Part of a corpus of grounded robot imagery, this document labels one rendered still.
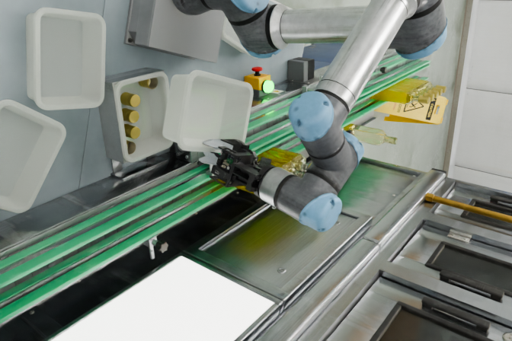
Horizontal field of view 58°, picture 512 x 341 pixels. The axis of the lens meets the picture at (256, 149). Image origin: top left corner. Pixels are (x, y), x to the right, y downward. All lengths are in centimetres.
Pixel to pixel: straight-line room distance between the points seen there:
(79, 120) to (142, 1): 35
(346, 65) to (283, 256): 61
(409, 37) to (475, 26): 601
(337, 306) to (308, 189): 39
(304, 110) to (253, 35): 50
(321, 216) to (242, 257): 47
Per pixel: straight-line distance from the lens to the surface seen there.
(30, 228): 118
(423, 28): 107
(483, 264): 143
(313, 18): 117
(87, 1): 126
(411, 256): 139
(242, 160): 95
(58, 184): 129
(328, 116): 77
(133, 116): 129
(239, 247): 131
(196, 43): 136
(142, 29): 128
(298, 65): 187
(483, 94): 721
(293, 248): 130
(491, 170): 751
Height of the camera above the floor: 181
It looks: 36 degrees down
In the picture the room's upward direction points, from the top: 105 degrees clockwise
